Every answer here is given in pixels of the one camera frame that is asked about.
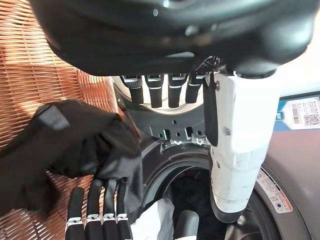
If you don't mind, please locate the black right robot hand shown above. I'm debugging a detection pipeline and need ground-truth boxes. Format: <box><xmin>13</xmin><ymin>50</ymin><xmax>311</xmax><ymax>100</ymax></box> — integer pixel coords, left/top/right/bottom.
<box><xmin>64</xmin><ymin>178</ymin><xmax>200</xmax><ymax>240</ymax></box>

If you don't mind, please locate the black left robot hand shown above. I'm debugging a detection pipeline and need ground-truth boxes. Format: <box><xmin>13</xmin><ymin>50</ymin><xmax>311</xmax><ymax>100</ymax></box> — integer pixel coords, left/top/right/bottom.
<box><xmin>28</xmin><ymin>0</ymin><xmax>320</xmax><ymax>224</ymax></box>

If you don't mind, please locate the white garment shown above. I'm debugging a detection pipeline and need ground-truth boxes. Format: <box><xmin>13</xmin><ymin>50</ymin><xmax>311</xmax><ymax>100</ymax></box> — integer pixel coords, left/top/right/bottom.
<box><xmin>129</xmin><ymin>196</ymin><xmax>176</xmax><ymax>240</ymax></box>

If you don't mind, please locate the black garment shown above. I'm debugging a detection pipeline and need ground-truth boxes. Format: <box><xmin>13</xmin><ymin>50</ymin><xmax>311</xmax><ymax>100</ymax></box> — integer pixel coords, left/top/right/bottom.
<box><xmin>0</xmin><ymin>99</ymin><xmax>145</xmax><ymax>216</ymax></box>

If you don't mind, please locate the round glass washing machine door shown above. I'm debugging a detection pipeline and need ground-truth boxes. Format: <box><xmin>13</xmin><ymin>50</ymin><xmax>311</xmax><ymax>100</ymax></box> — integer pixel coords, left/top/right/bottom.
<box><xmin>111</xmin><ymin>74</ymin><xmax>209</xmax><ymax>147</ymax></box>

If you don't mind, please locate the dark grey washing machine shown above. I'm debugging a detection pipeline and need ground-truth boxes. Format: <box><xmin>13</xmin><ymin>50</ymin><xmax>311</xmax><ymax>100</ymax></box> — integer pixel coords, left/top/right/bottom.
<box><xmin>134</xmin><ymin>90</ymin><xmax>320</xmax><ymax>240</ymax></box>

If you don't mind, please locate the small blue label sticker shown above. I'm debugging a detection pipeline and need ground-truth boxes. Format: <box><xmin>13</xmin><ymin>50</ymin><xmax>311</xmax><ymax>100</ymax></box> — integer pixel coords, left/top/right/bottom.
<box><xmin>271</xmin><ymin>95</ymin><xmax>320</xmax><ymax>133</ymax></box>

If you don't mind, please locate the brown wicker laundry basket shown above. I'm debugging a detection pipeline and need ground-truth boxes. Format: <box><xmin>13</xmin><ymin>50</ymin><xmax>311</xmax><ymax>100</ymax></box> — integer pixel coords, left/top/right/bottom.
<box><xmin>0</xmin><ymin>0</ymin><xmax>131</xmax><ymax>240</ymax></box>

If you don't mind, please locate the curved white warning sticker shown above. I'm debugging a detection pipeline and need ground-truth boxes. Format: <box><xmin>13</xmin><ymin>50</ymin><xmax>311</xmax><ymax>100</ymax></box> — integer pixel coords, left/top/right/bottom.
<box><xmin>255</xmin><ymin>168</ymin><xmax>294</xmax><ymax>215</ymax></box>

